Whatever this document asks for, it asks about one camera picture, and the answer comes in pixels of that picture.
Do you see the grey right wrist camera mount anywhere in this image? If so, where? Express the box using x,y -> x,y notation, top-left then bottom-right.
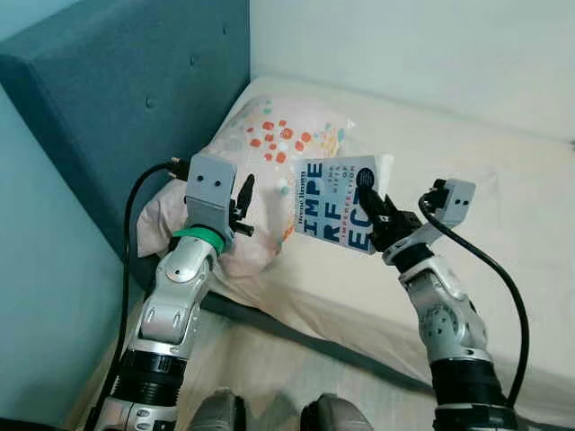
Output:
429,178 -> 478,228

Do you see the white blue lettered book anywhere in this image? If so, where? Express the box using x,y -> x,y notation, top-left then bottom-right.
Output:
294,154 -> 382,256

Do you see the grey robot right leg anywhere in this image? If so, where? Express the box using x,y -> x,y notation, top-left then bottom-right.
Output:
299,393 -> 374,431

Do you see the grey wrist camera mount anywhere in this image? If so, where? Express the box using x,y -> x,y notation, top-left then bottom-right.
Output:
429,178 -> 478,228
184,153 -> 238,239

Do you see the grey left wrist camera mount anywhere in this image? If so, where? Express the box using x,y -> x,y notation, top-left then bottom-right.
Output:
184,153 -> 238,239

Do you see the pink floral print pillow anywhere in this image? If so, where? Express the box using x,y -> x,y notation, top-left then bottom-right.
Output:
137,96 -> 358,281

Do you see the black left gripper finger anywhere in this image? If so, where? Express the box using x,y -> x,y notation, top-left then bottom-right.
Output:
234,173 -> 258,219

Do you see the cream sheeted bed mattress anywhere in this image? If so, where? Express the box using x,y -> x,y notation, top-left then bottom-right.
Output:
67,75 -> 575,430

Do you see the teal upholstered bed frame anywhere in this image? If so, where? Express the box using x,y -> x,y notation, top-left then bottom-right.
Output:
0,0 -> 252,293

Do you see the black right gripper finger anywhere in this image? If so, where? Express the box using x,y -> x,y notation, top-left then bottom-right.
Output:
358,184 -> 394,231

